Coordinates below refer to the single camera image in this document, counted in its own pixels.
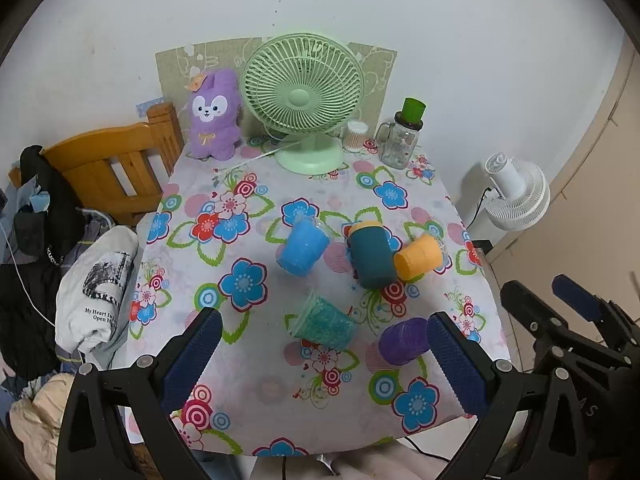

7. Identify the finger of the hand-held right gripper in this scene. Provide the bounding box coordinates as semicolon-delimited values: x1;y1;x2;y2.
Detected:
552;274;640;353
501;281;568;343

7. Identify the blue plastic cup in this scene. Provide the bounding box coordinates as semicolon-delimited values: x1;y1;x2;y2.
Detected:
278;219;331;277

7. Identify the black clothing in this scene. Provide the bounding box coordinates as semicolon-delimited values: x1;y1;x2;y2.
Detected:
0;145;85;381

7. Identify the white fan cable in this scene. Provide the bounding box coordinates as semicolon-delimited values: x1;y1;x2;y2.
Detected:
212;146;301;177

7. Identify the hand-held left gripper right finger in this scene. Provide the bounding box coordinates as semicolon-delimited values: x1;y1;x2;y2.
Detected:
426;311;601;480

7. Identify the cream cloth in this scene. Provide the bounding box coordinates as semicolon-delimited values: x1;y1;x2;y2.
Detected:
9;372;81;480

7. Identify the grey striped cloth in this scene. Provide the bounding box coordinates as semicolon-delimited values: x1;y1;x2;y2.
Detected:
60;209;113;263

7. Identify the blue patterned paper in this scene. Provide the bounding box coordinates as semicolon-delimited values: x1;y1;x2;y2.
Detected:
136;95;166;117

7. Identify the black fan cable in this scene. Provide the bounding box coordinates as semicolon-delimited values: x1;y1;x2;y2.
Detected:
467;186;495;242

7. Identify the purple plastic cup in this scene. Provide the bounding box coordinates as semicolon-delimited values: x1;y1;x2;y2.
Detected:
378;317;432;367

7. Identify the glass mug jar green lid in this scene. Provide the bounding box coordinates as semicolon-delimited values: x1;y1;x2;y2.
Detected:
376;97;427;169

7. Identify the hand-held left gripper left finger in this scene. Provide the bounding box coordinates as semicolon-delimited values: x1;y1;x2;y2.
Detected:
56;306;224;480

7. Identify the orange plastic cup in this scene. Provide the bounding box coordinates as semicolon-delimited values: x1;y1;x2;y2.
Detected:
393;233;447;282

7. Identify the dark teal cup yellow rim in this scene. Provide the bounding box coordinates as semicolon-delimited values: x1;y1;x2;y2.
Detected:
346;220;397;290

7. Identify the floral tablecloth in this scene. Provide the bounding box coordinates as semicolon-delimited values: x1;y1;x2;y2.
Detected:
127;135;512;459

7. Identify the cotton swab container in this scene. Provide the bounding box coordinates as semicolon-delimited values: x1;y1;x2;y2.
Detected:
342;121;369;152

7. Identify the thin white cable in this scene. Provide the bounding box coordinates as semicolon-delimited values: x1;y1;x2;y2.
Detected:
0;220;57;328

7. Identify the white printed t-shirt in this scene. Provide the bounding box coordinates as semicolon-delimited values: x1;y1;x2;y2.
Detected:
55;226;141;356

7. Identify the green desk fan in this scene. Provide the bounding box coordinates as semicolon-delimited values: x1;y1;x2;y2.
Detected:
240;33;365;176

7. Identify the purple plush bunny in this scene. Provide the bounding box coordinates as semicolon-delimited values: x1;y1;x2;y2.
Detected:
186;68;243;160

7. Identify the white floor fan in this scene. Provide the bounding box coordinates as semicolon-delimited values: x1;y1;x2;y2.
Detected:
484;154;551;231

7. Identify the teal glitter plastic cup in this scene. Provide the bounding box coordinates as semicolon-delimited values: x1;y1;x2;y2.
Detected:
286;294;357;350

